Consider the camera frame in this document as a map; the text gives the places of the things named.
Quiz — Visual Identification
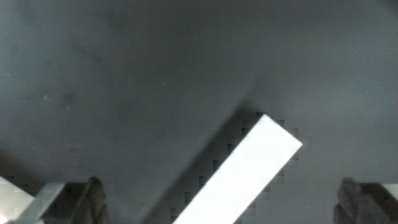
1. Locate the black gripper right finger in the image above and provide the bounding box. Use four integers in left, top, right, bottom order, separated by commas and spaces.
333, 178, 398, 224

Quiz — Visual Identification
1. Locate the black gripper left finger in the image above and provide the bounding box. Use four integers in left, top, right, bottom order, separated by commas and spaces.
61, 177, 109, 224

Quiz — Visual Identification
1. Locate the white square tabletop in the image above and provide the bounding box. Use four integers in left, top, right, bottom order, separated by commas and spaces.
173, 114, 303, 224

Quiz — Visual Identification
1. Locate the white fence wall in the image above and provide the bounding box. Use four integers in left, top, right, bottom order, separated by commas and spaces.
0, 177, 67, 224

